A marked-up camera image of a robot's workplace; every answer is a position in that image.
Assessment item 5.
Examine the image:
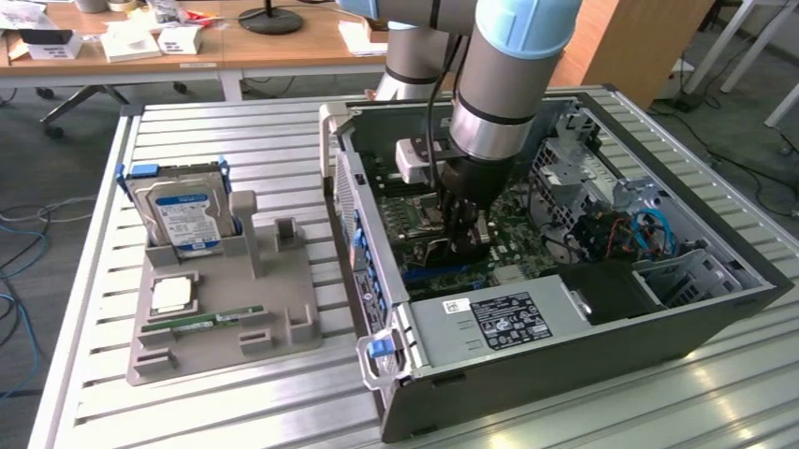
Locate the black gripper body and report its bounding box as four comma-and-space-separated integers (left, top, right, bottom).
437, 156, 517, 211

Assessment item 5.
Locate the black graphics card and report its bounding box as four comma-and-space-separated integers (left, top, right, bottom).
409, 236, 494, 271

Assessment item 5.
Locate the CPU socket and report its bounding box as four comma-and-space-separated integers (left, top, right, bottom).
417, 192, 450, 233

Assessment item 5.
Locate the black RAM stick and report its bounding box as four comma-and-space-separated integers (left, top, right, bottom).
402, 228, 443, 256

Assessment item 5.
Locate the green motherboard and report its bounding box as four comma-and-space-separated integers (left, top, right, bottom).
374, 166, 563, 300

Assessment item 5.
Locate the blue expansion slot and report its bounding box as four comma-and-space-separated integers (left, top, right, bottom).
399, 262, 478, 282

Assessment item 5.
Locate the silver chipset heatsink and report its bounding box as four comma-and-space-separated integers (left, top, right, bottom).
493, 267, 531, 287

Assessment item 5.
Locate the metal drive cage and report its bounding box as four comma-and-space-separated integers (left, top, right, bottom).
529, 138, 630, 225

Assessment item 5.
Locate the grey power supply unit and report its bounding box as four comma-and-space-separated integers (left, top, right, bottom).
399, 274, 593, 369

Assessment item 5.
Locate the black open PC case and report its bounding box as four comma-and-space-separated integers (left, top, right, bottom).
319, 91, 795, 444

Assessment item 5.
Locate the white paper stack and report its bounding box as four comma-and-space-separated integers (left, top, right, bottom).
339, 21, 390, 57

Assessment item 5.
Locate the metal disk bay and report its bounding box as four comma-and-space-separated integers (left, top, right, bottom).
631, 250, 750, 310

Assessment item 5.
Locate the white box red button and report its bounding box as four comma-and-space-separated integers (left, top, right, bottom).
665, 59, 697, 102

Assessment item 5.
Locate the wooden office desk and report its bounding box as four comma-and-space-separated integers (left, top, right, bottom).
222, 0, 567, 102
0, 0, 226, 102

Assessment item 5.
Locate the wooden cabinet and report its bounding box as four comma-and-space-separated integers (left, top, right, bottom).
549, 0, 717, 109

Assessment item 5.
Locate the hard disk blue carrier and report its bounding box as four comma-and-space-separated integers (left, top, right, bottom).
113, 158, 245, 257

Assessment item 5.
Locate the green RAM stick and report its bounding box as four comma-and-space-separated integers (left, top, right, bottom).
141, 306, 265, 334

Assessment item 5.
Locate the grey parts rack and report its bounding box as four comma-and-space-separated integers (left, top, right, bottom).
127, 189, 326, 387

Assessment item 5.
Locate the black round lamp base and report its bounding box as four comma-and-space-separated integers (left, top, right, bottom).
238, 0, 306, 36

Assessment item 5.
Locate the silver CPU chip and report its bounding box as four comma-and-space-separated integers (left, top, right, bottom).
149, 278, 194, 315

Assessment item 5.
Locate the white labelled box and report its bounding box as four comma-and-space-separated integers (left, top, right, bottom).
157, 25, 205, 55

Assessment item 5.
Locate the white open box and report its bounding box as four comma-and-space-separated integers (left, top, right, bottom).
99, 22, 163, 64

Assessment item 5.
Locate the black castor desk leg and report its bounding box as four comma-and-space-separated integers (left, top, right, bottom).
37, 83, 133, 139

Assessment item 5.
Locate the black and white box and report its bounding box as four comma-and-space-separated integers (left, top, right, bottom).
18, 28, 85, 61

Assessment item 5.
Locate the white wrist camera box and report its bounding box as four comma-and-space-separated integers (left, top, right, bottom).
394, 138, 467, 184

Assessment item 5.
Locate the black camera cable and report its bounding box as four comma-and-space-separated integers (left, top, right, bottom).
427, 35, 470, 184

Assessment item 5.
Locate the red wire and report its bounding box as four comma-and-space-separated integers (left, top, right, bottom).
609, 218, 627, 257

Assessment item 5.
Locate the blue wire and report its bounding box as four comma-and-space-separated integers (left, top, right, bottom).
630, 210, 681, 258

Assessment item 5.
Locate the black floor cable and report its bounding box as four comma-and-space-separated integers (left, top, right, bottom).
649, 44, 799, 217

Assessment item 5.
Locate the white table frame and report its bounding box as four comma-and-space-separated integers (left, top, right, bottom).
683, 0, 799, 127

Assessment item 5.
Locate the grey floor cable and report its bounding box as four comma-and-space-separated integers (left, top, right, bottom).
0, 195, 101, 225

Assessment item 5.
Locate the blue floor cable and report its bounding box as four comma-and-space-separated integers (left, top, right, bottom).
0, 224, 50, 401

